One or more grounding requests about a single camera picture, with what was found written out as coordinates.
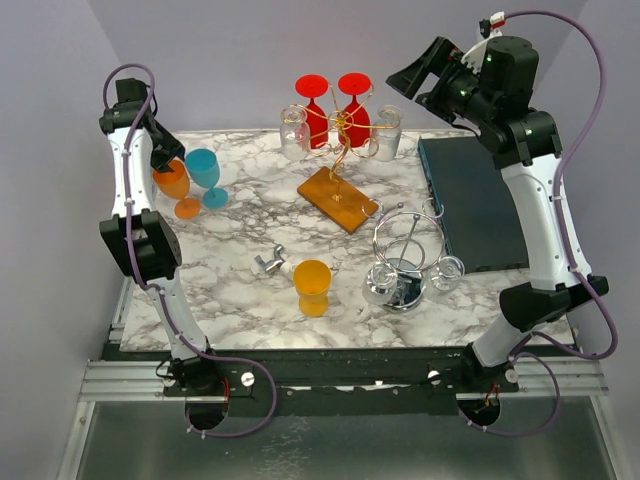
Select clear wine glass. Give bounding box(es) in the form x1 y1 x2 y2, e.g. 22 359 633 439
279 106 310 161
371 105 403 161

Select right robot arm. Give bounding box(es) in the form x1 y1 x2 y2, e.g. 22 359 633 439
386 35 609 392

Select right clear wine glass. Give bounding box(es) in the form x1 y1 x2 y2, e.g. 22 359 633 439
371 105 403 161

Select left clear wine glass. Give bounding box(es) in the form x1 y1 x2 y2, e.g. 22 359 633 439
279 106 310 161

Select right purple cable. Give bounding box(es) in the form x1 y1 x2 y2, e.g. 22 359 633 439
469 9 619 439

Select right red wine glass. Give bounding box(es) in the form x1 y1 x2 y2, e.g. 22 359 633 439
338 72 372 148

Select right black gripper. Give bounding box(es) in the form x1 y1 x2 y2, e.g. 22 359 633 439
386 35 497 127

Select yellow wine glass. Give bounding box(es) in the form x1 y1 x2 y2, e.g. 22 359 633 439
293 260 332 317

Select blue wine glass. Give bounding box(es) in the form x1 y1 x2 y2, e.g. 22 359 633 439
185 148 229 209

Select left red wine glass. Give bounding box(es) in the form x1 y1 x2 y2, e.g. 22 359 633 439
295 74 329 150

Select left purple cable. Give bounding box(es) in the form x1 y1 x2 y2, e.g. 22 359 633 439
102 62 279 441

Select orange wine glass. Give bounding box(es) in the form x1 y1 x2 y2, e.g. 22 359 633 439
152 158 201 220

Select gold wire wine glass rack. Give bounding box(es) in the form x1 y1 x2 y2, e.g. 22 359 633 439
297 81 381 234

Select purple cable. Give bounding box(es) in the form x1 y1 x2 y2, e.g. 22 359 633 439
469 9 619 439
102 62 279 441

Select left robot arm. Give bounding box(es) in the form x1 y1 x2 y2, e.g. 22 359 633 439
99 78 231 399

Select white cylinder fitting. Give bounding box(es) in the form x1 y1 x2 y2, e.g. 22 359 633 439
279 261 297 280

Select chrome wire glass rack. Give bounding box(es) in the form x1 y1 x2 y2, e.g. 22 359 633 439
368 202 445 313

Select red wine glass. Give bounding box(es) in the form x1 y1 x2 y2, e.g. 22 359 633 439
338 72 372 148
295 74 329 150

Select aluminium rail frame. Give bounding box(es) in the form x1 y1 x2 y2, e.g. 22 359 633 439
57 270 634 479

